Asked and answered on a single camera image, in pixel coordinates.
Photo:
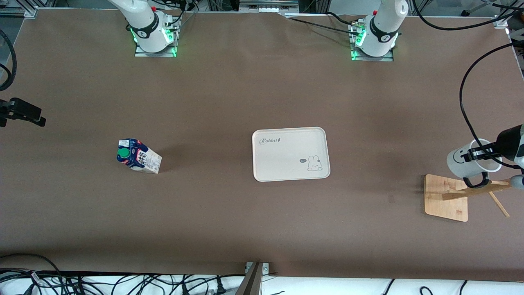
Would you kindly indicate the cream tray rabbit print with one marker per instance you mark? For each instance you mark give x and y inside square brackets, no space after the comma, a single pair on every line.
[286,159]

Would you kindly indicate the blue milk carton green cap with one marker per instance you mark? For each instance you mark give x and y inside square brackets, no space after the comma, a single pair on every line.
[143,159]

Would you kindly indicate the wooden mug tree rack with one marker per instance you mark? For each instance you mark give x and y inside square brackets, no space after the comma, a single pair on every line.
[446,205]

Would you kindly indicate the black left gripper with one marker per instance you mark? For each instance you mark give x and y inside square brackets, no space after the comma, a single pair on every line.
[508,142]

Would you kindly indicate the aluminium post with bracket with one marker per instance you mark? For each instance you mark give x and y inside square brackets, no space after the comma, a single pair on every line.
[253,282]

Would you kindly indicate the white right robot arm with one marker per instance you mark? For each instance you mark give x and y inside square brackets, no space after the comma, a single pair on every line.
[145,28]

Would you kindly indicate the aluminium frame profile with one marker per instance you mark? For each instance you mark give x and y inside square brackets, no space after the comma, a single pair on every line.
[24,12]
[501,20]

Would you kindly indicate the grey power strip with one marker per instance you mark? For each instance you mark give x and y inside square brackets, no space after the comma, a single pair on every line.
[268,7]

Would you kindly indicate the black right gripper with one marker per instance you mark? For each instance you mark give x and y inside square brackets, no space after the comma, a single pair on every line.
[19,109]

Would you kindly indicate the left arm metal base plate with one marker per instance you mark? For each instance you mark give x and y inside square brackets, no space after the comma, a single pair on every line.
[372,58]

